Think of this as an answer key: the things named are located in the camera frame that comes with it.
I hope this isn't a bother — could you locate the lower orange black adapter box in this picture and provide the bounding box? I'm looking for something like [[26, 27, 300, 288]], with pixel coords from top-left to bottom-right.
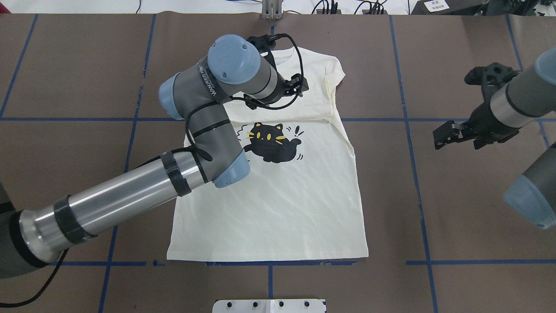
[[356, 0, 387, 15]]

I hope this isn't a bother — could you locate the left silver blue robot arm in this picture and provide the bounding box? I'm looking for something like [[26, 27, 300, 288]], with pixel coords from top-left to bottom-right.
[[0, 33, 308, 279]]

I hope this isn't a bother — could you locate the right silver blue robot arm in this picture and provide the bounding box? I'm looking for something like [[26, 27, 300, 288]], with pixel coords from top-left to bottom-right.
[[432, 47, 556, 230]]

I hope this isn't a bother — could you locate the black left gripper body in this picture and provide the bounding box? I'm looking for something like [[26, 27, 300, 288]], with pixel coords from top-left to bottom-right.
[[245, 35, 304, 105]]

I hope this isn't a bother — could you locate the cream long-sleeve cat shirt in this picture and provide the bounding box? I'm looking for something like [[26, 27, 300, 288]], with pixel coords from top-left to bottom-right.
[[166, 48, 369, 262]]

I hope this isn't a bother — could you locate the orange black adapter box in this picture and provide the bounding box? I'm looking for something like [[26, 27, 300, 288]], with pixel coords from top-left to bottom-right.
[[311, 0, 340, 15], [356, 0, 387, 15]]

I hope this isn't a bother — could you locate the aluminium frame post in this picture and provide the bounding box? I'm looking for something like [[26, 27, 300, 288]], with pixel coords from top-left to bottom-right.
[[261, 0, 283, 20]]

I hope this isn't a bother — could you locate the upper orange black adapter box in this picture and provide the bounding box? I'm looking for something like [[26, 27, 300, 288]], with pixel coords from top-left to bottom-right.
[[311, 0, 340, 15]]

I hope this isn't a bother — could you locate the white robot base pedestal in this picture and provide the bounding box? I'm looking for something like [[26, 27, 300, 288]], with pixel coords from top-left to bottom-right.
[[212, 299, 327, 313]]

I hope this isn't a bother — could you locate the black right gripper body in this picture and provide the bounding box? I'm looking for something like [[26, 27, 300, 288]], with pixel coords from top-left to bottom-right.
[[464, 62, 524, 150]]

